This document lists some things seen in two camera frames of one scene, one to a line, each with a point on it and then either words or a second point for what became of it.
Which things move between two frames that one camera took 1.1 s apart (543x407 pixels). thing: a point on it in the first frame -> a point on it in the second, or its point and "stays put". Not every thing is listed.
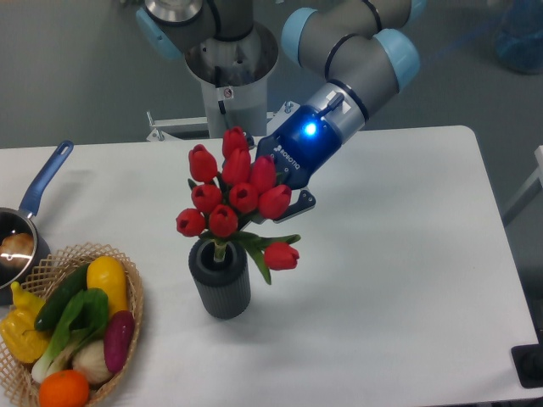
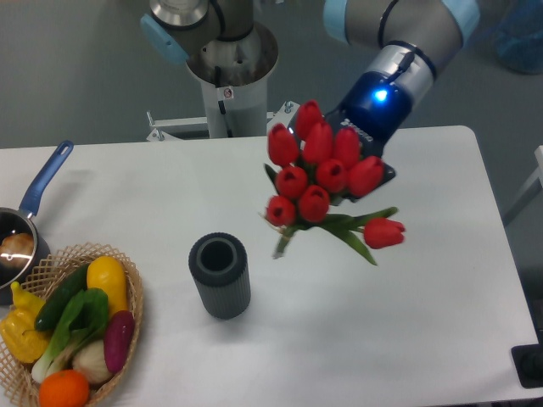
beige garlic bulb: x=90 y=358 stays put
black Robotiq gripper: x=299 y=148 -> x=375 y=108
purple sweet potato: x=118 y=339 stays put
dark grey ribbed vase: x=224 y=287 stays put
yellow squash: x=109 y=273 stays put
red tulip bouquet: x=227 y=198 -> x=316 y=164
